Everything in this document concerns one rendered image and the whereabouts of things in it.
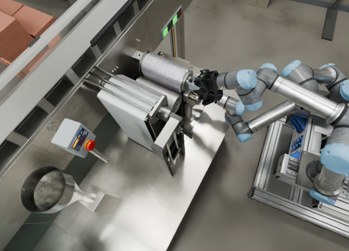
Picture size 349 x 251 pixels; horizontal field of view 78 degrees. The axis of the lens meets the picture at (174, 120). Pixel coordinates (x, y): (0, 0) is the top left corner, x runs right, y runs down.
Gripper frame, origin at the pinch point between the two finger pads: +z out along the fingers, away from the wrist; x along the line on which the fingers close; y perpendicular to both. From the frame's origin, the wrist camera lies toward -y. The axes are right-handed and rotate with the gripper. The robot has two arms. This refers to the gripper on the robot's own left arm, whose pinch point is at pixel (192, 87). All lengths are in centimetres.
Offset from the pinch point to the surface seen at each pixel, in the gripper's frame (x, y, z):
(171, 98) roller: 10.2, 3.1, 5.9
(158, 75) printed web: 3.6, 13.7, 12.3
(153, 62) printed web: -0.4, 19.2, 13.5
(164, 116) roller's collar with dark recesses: 25.0, 8.7, -6.7
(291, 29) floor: -212, -120, 51
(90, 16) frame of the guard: 38, 54, -48
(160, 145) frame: 38.8, 10.1, -17.6
